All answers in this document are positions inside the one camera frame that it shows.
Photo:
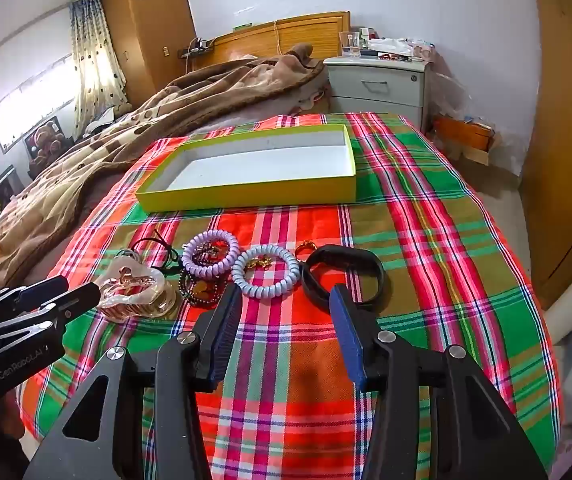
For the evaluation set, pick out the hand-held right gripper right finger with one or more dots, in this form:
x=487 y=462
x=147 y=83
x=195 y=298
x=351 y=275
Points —
x=348 y=342

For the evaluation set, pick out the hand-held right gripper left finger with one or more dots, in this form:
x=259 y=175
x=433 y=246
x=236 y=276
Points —
x=228 y=322

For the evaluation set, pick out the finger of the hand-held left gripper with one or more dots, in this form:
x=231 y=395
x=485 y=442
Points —
x=75 y=302
x=40 y=290

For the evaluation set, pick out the translucent hair claw clip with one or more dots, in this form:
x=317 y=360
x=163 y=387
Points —
x=115 y=280

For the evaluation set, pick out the black wristband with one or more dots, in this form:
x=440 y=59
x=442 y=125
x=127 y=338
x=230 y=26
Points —
x=316 y=292

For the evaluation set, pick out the grey thin hair elastic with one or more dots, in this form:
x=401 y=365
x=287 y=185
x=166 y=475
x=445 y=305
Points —
x=261 y=262

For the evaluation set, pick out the plaid cloth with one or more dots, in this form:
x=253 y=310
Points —
x=416 y=240

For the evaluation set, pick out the brown teddy bear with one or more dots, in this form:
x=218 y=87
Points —
x=44 y=140

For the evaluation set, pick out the brown paw-print blanket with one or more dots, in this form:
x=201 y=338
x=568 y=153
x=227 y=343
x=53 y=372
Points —
x=115 y=150

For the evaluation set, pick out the window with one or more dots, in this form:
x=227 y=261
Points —
x=30 y=105

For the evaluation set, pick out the dotted curtain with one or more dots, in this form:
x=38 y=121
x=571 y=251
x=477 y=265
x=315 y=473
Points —
x=95 y=70

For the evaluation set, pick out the orange box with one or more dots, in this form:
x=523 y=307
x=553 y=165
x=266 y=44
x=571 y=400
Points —
x=461 y=132

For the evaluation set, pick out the grey nightstand with drawers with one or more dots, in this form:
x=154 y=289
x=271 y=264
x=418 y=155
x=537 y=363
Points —
x=376 y=90

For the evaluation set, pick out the power strip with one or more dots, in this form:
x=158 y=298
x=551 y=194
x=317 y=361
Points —
x=195 y=49

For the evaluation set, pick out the large wooden wardrobe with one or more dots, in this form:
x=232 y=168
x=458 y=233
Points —
x=566 y=160

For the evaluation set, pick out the wooden wardrobe with star stickers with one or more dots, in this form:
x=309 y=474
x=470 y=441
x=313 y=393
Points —
x=150 y=25

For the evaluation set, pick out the clear glass cup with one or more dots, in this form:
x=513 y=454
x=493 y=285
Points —
x=349 y=44

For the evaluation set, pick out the clutter of small toiletries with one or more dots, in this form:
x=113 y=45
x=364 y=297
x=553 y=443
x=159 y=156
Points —
x=396 y=47

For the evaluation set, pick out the wooden headboard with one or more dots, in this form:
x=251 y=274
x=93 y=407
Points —
x=316 y=30

